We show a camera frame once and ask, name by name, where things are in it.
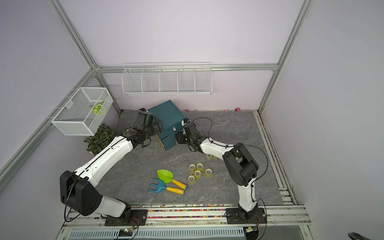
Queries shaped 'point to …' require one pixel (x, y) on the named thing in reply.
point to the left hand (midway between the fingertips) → (156, 127)
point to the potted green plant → (104, 136)
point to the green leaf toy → (96, 107)
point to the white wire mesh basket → (83, 112)
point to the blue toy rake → (160, 187)
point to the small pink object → (238, 109)
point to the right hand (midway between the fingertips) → (176, 134)
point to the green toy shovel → (167, 177)
